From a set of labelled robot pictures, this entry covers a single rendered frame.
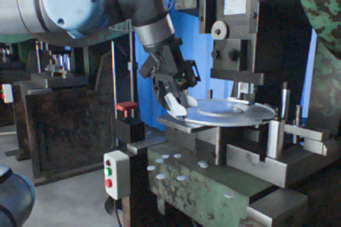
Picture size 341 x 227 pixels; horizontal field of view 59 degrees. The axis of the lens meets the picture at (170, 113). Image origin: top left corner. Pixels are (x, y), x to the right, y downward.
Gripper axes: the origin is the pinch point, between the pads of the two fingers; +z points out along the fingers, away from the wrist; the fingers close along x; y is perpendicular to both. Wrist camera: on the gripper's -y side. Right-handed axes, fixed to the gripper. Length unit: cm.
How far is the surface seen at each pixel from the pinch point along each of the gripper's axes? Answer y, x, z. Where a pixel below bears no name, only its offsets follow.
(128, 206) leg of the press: -22.7, -16.2, 30.7
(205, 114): 0.7, 7.2, 4.5
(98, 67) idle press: -156, 53, 29
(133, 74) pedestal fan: -84, 39, 19
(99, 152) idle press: -150, 19, 85
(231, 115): 6.0, 10.9, 6.1
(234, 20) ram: 0.2, 26.9, -12.8
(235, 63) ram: 3.8, 19.4, -4.1
